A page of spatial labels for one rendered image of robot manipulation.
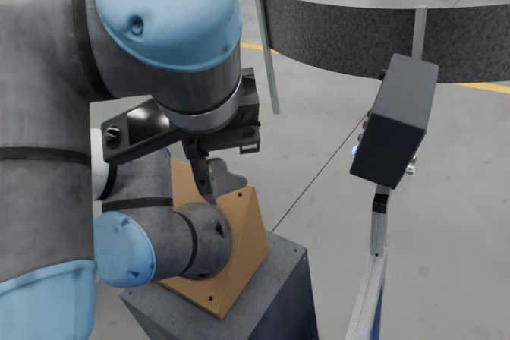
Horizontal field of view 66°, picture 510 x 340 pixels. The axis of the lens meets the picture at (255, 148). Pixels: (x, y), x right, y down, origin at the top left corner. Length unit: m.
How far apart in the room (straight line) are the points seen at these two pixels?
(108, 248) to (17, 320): 0.43
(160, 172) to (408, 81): 0.57
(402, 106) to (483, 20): 1.34
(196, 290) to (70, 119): 0.63
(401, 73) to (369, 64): 1.33
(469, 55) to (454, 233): 0.89
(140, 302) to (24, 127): 0.72
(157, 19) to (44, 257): 0.13
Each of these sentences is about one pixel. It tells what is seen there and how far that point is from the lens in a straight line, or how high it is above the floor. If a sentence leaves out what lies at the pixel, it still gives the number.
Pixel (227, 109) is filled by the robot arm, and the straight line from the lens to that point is 0.31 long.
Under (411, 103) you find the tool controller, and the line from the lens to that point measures 0.88.
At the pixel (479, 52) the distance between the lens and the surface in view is 2.24.
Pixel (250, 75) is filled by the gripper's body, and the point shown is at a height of 1.55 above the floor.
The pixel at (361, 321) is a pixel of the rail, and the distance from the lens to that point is 0.98.
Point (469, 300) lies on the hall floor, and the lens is 2.06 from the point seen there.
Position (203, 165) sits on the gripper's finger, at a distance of 0.42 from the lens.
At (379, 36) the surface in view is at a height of 0.80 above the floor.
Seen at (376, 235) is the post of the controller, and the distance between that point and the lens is 1.00.
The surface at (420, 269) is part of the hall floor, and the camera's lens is 2.09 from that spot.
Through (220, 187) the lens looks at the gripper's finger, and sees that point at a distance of 0.48.
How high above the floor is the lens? 1.72
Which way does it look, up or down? 39 degrees down
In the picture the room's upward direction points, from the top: 12 degrees counter-clockwise
